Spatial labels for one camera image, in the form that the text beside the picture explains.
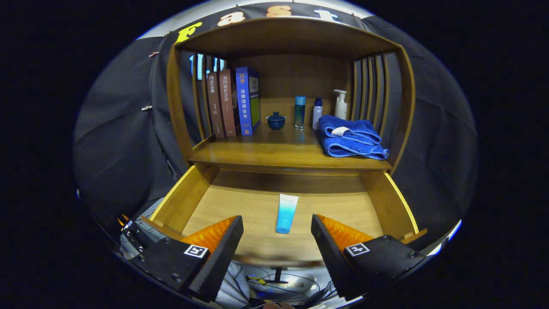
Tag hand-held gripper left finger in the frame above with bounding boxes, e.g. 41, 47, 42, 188
121, 215, 244, 303

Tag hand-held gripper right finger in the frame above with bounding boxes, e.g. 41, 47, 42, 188
311, 214, 429, 302

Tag wooden drawer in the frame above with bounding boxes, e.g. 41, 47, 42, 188
142, 162, 428, 285

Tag blue squeeze tube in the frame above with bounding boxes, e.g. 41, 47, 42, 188
276, 194, 299, 234

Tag wooden countertop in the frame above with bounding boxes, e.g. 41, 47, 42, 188
189, 98, 393, 171

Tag wooden cabinet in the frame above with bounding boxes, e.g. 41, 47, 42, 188
166, 17, 416, 176

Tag person's grey trousers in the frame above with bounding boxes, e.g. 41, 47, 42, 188
214, 260, 253, 309

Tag blue folded towel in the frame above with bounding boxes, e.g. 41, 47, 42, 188
318, 114, 390, 161

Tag white bottle blue cap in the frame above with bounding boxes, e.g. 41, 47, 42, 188
312, 98, 323, 131

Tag blue lidded teacup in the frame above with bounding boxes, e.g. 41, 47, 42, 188
266, 112, 287, 130

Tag white pump bottle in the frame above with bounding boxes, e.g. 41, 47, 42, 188
334, 89, 348, 121

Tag teal glass bottle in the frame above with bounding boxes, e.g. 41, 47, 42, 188
295, 95, 306, 130

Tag dark brown book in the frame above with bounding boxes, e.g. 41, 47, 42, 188
206, 72, 225, 139

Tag reddish brown book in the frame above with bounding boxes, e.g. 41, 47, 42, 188
219, 70, 237, 137

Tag blue book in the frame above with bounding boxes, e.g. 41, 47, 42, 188
235, 67, 261, 136

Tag black backdrop cloth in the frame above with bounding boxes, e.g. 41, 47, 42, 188
73, 2, 480, 254

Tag black floor cables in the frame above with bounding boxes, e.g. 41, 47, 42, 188
244, 266, 333, 308

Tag black device with orange wires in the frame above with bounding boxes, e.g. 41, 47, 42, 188
117, 213, 148, 254

